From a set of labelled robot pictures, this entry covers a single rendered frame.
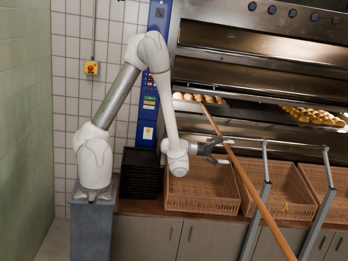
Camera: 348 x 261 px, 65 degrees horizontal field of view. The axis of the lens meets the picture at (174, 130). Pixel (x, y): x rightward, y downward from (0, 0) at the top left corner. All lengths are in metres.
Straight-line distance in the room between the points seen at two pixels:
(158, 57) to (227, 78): 1.01
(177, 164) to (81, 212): 0.53
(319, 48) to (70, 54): 1.90
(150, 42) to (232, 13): 1.00
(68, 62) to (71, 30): 0.23
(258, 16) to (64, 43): 1.42
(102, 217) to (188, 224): 0.82
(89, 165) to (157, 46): 0.63
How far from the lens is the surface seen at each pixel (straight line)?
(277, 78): 2.37
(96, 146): 1.33
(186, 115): 2.24
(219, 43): 2.15
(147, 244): 2.21
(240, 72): 2.25
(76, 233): 1.55
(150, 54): 1.30
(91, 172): 1.34
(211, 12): 2.14
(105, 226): 1.50
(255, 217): 2.10
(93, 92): 2.22
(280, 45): 2.32
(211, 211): 2.12
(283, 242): 1.11
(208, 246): 2.27
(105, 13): 2.13
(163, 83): 1.36
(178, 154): 1.39
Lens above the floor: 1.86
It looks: 22 degrees down
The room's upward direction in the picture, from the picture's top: 9 degrees clockwise
